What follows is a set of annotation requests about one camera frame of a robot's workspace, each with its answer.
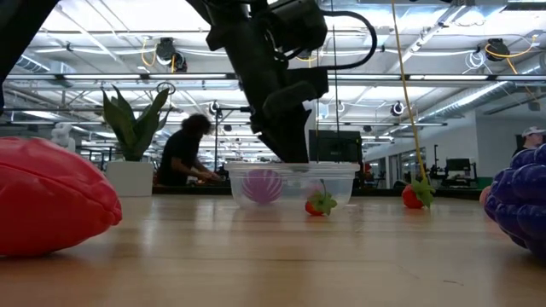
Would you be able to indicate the green artificial plant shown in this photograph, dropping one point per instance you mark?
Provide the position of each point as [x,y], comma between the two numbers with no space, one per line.
[132,132]

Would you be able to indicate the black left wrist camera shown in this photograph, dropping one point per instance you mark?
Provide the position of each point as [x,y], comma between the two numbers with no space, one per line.
[298,25]

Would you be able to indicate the red toy strawberry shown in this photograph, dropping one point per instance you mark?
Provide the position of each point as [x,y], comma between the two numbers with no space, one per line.
[411,198]
[317,206]

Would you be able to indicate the black aluminium table frame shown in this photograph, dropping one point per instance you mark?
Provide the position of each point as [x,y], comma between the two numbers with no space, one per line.
[452,194]

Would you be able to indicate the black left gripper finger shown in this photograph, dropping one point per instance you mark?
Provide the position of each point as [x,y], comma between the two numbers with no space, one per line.
[290,140]

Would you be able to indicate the white plant pot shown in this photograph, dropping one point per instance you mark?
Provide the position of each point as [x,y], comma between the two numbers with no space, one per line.
[128,179]

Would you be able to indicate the person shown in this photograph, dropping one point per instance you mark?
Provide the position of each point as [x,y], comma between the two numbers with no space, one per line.
[531,138]
[179,153]

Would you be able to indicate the white robot figure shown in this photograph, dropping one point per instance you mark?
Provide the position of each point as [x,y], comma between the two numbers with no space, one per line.
[63,134]

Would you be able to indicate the clear plastic tupperware container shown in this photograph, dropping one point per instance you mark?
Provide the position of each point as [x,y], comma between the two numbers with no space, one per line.
[341,168]

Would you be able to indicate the red toy bell pepper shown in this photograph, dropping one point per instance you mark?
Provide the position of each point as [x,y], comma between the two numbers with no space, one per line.
[51,196]

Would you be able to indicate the black background monitor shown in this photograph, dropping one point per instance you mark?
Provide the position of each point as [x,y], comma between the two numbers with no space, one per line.
[458,165]

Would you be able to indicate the purple toy grape bunch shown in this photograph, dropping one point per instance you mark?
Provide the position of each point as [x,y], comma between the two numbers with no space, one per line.
[520,192]

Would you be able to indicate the purple round toy vegetable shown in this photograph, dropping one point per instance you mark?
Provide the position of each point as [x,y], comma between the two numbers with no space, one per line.
[262,186]

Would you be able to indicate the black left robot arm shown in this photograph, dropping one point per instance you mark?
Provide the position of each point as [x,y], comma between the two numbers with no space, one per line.
[17,34]

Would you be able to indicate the black metal rig frame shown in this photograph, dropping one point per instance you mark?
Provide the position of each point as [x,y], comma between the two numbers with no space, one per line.
[216,140]

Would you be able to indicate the black keyboard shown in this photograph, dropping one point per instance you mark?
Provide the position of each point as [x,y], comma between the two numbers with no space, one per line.
[341,147]

